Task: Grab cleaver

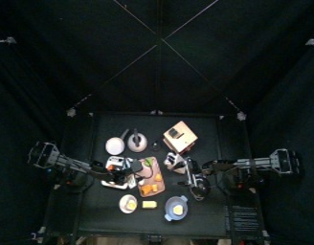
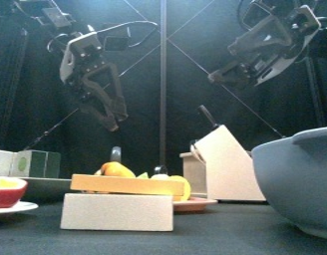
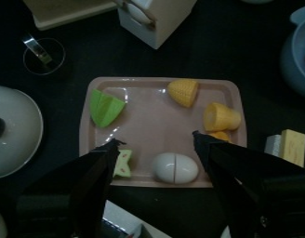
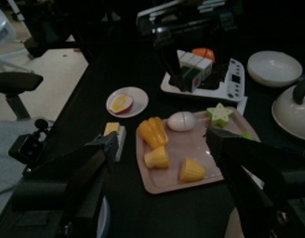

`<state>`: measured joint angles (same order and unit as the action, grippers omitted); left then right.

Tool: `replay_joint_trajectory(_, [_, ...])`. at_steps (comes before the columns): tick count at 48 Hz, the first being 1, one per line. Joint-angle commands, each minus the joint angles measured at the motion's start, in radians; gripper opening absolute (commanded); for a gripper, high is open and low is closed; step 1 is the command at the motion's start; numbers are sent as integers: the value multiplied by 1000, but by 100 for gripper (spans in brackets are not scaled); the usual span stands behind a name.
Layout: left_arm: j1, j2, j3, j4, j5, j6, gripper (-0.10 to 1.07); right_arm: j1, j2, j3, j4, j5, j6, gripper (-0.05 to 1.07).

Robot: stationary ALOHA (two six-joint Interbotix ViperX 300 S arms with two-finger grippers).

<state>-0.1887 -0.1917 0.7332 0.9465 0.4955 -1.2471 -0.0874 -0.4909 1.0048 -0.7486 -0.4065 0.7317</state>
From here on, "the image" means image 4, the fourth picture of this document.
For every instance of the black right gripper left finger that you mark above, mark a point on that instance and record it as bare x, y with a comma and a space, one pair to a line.
76, 173

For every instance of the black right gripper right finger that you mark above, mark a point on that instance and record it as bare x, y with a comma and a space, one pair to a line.
259, 173

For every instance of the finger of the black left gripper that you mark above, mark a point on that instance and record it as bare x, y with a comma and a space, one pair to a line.
169, 62
223, 52

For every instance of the orange salmon sushi toy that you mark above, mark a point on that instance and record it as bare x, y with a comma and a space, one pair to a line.
204, 52

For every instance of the white rice sushi roll toy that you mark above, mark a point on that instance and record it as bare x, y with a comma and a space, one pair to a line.
196, 63

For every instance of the dark green sushi roll toy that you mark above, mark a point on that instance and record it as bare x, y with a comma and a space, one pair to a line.
193, 79

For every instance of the small green toy vegetable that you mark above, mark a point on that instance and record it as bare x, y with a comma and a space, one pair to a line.
247, 135

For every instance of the white bowl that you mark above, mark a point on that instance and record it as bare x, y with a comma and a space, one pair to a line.
274, 68

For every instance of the small white plate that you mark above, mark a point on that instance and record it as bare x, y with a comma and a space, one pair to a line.
136, 103

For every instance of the yellow toy corn piece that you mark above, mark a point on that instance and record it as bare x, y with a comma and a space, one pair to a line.
157, 158
192, 169

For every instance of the yellow toy butter block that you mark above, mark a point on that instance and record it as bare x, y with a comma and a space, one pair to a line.
112, 127

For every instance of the red toy apple half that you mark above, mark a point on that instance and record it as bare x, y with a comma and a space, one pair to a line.
120, 104

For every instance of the pink plastic tray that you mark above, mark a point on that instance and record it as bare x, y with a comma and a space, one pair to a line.
188, 148

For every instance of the white toy egg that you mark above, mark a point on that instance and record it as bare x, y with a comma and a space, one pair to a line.
181, 121

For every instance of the green toy star fruit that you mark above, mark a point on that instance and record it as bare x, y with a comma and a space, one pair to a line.
220, 115

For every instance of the yellow toy pepper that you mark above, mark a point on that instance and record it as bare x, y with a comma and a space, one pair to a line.
152, 131

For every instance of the black office chair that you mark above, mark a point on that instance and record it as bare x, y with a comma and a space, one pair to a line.
13, 83

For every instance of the white chair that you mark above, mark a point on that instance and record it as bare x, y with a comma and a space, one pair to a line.
1, 31

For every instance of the black camera gear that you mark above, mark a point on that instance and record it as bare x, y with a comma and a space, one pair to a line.
27, 147

